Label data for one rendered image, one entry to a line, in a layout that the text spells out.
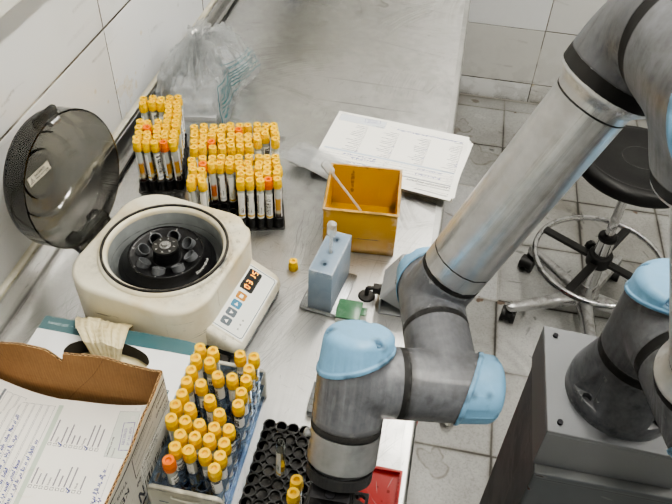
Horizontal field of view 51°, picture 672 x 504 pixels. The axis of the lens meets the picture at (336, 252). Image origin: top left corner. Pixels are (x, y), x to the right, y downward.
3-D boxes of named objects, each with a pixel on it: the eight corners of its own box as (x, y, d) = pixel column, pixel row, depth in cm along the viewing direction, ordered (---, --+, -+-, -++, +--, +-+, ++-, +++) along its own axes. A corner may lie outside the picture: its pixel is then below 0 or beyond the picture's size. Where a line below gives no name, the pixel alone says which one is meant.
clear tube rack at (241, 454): (226, 527, 91) (222, 501, 86) (153, 512, 92) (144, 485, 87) (267, 397, 106) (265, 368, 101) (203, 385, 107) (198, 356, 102)
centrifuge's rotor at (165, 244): (189, 321, 109) (184, 290, 104) (102, 294, 112) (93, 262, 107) (233, 256, 119) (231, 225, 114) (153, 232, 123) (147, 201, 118)
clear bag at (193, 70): (231, 148, 150) (225, 70, 137) (148, 148, 149) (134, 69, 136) (237, 84, 168) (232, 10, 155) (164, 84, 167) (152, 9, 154)
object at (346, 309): (361, 348, 113) (364, 321, 108) (332, 343, 114) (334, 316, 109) (365, 329, 116) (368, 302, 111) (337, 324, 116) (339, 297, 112)
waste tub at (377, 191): (394, 257, 128) (399, 216, 121) (320, 250, 129) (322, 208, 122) (397, 209, 138) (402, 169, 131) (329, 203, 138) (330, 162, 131)
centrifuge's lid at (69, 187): (3, 154, 92) (-45, 147, 95) (67, 290, 109) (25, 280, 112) (97, 76, 107) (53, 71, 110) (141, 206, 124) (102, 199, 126)
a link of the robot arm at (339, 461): (378, 451, 70) (298, 436, 71) (371, 492, 72) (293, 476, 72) (384, 417, 78) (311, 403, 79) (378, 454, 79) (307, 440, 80)
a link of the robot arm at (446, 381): (494, 314, 78) (397, 306, 76) (516, 399, 70) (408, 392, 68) (474, 358, 83) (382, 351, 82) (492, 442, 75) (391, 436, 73)
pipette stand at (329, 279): (338, 319, 117) (341, 278, 110) (299, 308, 119) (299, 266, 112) (357, 279, 124) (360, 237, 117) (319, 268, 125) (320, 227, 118)
